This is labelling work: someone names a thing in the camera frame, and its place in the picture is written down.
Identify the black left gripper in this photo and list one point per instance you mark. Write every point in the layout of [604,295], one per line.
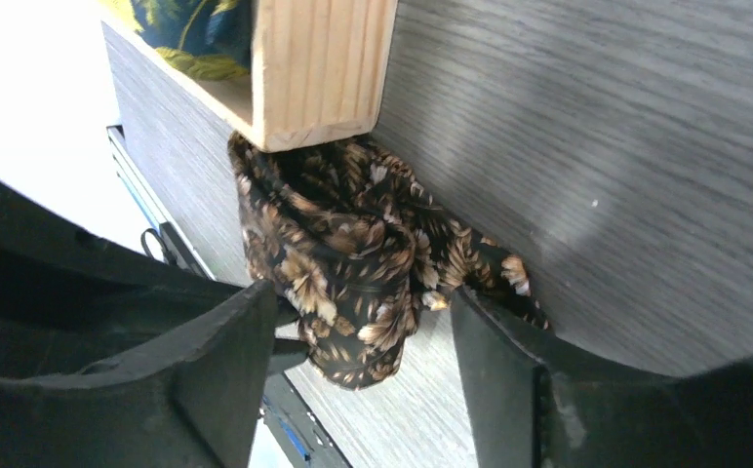
[69,297]

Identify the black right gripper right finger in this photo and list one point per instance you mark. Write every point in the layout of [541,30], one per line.
[535,400]

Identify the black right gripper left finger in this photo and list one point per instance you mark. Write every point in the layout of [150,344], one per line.
[188,397]

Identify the brown floral black tie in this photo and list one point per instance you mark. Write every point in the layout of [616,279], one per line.
[359,249]

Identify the navy yellow floral rolled tie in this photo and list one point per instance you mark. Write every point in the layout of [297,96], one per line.
[207,40]

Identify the wooden compartment tray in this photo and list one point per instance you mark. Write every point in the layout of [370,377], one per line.
[317,73]

